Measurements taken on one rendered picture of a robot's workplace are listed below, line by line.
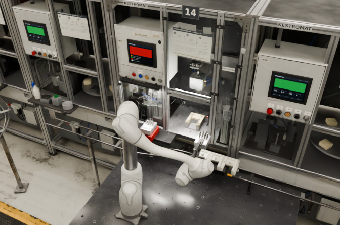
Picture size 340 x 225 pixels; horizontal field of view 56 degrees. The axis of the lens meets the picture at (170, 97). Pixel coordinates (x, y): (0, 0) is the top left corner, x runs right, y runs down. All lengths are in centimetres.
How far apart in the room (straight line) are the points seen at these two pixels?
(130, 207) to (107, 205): 30
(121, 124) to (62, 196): 187
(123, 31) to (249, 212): 166
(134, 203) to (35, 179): 182
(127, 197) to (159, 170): 57
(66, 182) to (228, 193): 189
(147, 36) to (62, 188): 205
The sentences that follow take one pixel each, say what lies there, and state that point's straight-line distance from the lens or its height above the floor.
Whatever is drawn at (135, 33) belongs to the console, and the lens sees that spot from 248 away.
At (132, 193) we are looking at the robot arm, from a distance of 234.
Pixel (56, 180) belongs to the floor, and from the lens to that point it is 388.
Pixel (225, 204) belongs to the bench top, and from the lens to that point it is 262.
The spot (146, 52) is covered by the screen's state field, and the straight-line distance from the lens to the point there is 247.
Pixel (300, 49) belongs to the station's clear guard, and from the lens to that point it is 217.
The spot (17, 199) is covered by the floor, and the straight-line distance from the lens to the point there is 385.
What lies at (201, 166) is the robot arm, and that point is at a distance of 215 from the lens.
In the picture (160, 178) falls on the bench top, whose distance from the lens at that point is 276.
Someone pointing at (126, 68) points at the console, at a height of 146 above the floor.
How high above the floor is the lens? 274
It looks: 34 degrees down
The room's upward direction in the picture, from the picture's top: 1 degrees counter-clockwise
